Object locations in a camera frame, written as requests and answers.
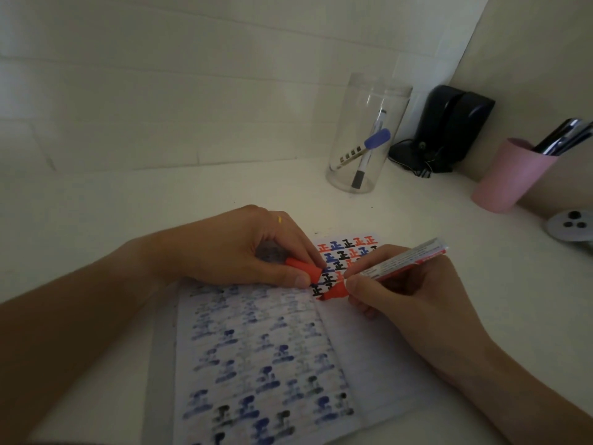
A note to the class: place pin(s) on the person's left hand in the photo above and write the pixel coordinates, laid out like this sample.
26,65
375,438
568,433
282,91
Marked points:
222,250

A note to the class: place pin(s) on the person's right hand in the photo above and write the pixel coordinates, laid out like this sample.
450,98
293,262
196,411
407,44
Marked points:
431,310

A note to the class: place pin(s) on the person's left thumb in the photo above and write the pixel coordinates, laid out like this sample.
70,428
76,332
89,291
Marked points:
278,275

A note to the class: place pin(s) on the person's right thumb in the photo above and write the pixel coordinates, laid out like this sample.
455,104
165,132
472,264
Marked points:
370,294

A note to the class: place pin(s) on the red marker cap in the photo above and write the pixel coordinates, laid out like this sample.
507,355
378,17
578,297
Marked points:
303,269

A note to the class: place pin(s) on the red marker pen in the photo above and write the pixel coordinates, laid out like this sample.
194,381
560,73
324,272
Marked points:
403,262

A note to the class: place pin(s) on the person's left forearm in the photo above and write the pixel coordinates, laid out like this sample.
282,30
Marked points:
69,329

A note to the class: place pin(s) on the person's right forearm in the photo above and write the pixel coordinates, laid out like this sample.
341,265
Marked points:
523,393

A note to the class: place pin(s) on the open lined notebook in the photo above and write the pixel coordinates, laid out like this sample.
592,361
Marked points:
278,356

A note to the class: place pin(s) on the black tipped marker pen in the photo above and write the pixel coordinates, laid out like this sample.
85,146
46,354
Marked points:
359,173

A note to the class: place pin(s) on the blue capped marker pen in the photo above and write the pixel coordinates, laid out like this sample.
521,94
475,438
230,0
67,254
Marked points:
376,138

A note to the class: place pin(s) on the pink cup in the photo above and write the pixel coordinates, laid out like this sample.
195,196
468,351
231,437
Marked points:
509,178

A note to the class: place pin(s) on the clear plastic jar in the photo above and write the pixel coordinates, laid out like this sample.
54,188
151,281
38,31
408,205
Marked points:
366,106

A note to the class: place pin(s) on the black desk device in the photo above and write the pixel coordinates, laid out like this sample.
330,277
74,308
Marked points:
456,122

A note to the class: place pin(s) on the grey round desk grommet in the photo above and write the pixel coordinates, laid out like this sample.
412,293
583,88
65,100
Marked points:
567,227

